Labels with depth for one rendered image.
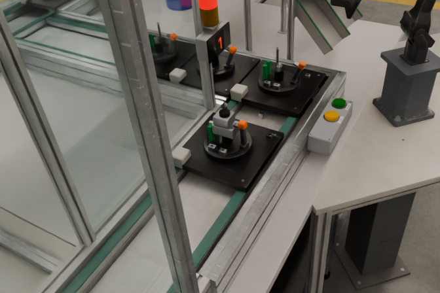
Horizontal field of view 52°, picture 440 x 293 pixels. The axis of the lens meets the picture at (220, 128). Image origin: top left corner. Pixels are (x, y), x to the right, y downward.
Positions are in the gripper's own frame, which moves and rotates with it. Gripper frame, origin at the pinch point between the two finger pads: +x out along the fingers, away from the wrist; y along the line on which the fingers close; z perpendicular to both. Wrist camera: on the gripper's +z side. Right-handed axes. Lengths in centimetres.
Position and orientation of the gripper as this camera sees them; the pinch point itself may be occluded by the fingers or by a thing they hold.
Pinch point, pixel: (350, 6)
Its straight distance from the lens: 136.3
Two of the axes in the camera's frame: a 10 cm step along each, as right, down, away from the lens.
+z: -8.6, -2.7, 4.3
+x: 0.8, 7.7, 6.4
